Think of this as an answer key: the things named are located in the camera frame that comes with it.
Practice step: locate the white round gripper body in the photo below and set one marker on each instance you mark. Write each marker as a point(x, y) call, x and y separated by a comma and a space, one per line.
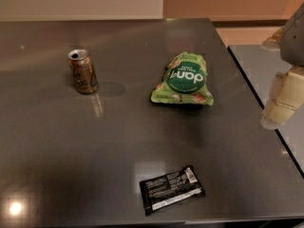
point(294, 43)

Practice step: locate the orange soda can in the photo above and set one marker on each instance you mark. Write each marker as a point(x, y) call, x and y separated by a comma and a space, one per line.
point(83, 71)

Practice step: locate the black snack bar wrapper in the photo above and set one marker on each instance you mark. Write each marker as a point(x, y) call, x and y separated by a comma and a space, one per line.
point(170, 188)

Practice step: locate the grey side table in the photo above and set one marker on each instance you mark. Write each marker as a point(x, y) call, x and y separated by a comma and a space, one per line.
point(259, 67)

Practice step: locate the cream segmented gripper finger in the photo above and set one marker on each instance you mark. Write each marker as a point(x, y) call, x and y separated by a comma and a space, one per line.
point(285, 98)

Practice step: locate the green snack bag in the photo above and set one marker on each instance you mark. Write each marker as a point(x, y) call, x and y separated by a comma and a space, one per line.
point(184, 82)

